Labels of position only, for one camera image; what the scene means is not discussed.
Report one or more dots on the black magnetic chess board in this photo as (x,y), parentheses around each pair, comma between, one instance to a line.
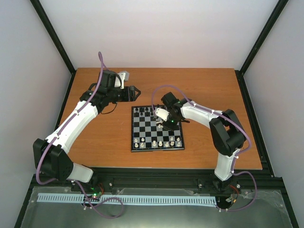
(145,125)

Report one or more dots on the right black frame post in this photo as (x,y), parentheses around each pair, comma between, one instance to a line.
(276,12)

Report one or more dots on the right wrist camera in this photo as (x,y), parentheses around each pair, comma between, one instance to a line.
(162,113)

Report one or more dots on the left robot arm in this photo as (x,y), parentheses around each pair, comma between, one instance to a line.
(51,154)

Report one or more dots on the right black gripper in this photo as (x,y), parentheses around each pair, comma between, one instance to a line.
(171,127)

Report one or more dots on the black aluminium rail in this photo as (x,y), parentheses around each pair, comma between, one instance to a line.
(198,181)

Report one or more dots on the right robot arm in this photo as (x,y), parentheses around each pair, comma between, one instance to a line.
(227,133)

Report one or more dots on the left black frame post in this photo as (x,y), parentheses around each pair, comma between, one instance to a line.
(52,33)

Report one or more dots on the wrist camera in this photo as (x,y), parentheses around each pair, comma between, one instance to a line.
(120,79)
(162,113)

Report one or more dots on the light blue cable duct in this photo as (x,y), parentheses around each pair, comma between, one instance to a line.
(134,200)

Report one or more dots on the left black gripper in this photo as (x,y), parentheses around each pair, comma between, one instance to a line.
(129,96)

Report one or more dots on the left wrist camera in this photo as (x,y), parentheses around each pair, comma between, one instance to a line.
(120,79)

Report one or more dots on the black frame post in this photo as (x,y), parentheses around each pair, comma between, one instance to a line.
(276,12)
(52,33)

